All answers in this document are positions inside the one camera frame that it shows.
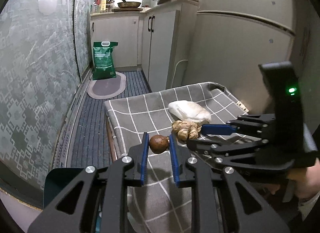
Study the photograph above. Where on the metal frying pan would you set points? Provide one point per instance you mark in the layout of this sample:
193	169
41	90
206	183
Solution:
128	4

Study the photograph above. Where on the green rice bag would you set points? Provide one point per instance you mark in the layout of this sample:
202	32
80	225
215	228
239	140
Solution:
103	60

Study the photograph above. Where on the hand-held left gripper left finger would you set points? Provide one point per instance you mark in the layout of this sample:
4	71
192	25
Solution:
144	163

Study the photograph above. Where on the beige refrigerator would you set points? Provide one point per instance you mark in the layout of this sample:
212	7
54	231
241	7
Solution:
237	47

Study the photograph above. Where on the grey oval floor mat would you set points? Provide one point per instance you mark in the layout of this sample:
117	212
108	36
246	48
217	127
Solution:
106	89

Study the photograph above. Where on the ginger root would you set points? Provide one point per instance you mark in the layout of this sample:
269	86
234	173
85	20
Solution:
186	129

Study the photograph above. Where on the dark sauce bottle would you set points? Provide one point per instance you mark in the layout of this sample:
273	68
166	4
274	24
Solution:
110	4

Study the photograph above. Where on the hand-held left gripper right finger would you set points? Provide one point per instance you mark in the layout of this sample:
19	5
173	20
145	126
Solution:
175	163

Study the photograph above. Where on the person's right hand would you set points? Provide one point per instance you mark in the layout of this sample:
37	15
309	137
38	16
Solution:
308	180

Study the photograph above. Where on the translucent plastic storage box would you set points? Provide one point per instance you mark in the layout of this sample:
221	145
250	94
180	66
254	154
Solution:
111	138

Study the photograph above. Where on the grey checkered cloth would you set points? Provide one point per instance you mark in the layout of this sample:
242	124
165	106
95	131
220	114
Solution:
140	118

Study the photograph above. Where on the white plastic bag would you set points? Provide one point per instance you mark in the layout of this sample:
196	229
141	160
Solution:
188	111

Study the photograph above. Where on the clear bottle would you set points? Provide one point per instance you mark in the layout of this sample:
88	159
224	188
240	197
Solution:
97	4

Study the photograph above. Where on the striped grey runner rug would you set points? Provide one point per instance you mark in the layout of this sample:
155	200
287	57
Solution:
90	128

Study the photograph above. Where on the brown round fruit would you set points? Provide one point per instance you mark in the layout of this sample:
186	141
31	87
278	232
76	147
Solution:
158	144

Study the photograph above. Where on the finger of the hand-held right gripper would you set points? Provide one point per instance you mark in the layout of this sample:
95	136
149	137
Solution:
217	129
230	151

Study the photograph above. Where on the dark teal waste bin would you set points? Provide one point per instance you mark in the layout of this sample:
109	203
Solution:
57	185

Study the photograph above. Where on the patterned frosted sliding door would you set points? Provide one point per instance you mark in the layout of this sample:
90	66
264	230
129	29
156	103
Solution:
32	72
85	22

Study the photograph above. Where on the induction hob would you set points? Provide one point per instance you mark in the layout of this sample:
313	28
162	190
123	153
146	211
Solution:
126	9

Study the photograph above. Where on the white kitchen cabinet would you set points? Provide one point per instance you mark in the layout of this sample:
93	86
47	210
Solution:
115	40
162	47

